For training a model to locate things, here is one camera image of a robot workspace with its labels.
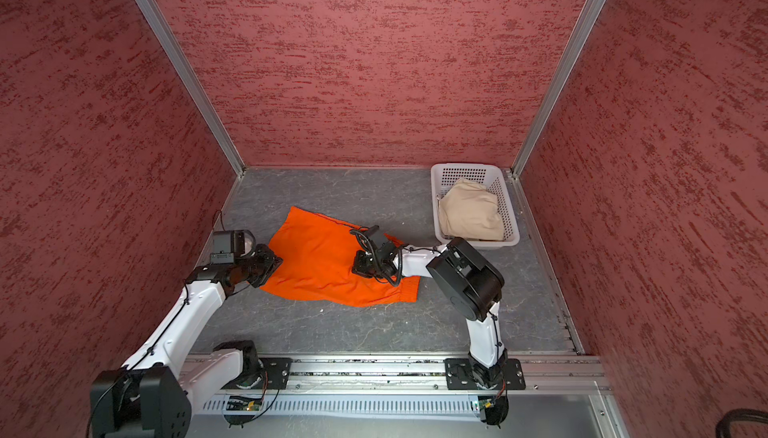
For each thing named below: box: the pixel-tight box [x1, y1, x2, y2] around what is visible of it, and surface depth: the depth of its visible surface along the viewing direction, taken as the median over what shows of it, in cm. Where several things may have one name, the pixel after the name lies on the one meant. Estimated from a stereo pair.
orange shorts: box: [260, 206, 420, 307], surface depth 93 cm
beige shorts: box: [438, 178, 504, 241], surface depth 102 cm
